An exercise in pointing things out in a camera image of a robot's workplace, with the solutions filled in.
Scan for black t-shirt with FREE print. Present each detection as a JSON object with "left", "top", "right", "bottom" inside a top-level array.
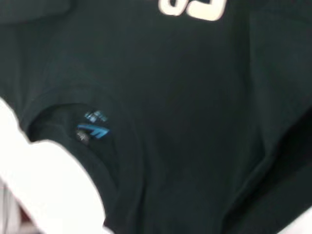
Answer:
[{"left": 0, "top": 0, "right": 312, "bottom": 234}]

